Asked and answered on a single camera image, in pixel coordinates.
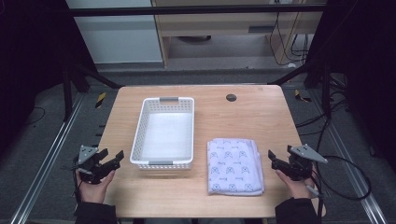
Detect aluminium floor rail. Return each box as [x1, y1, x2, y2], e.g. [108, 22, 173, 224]
[8, 92, 87, 224]
[309, 89, 389, 224]

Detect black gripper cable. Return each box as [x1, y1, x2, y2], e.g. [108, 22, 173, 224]
[62, 154, 83, 217]
[310, 154, 373, 224]

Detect white cabinet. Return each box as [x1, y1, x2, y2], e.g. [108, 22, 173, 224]
[64, 0, 164, 65]

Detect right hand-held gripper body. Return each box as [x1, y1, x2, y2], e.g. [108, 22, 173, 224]
[287, 143, 329, 182]

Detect folded patterned white towel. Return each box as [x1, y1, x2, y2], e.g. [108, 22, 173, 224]
[206, 137, 266, 197]

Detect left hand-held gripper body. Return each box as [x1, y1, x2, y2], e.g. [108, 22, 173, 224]
[76, 144, 110, 185]

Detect light wooden desk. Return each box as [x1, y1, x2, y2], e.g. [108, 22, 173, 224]
[150, 0, 329, 69]

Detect yellow black tape marker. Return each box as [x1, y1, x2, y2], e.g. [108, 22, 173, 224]
[293, 89, 313, 104]
[94, 91, 107, 109]

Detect thin black floor cable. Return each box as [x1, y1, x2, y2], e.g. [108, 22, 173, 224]
[23, 106, 47, 127]

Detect black cables under desk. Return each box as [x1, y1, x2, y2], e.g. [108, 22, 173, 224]
[268, 11, 313, 67]

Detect grey cable plug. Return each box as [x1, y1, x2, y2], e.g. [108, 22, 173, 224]
[305, 184, 325, 200]

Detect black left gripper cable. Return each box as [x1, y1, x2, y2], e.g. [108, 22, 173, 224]
[62, 154, 83, 217]

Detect black metal stand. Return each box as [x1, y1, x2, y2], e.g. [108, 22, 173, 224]
[268, 57, 333, 119]
[61, 60, 124, 123]

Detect white plastic basket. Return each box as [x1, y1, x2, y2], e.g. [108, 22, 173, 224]
[129, 96, 196, 172]

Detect dark curtain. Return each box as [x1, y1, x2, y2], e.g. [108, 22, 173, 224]
[0, 0, 96, 157]
[304, 0, 396, 174]

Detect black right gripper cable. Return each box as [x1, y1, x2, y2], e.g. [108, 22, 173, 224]
[310, 154, 373, 224]

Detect black horizontal frame bar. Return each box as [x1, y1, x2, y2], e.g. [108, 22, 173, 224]
[66, 4, 329, 18]

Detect person's right hand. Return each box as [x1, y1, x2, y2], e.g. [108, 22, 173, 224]
[275, 169, 320, 200]

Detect person's left hand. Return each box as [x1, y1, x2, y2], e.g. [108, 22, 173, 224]
[75, 169, 117, 204]

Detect black floor cables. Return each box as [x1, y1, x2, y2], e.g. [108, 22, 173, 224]
[294, 73, 354, 153]

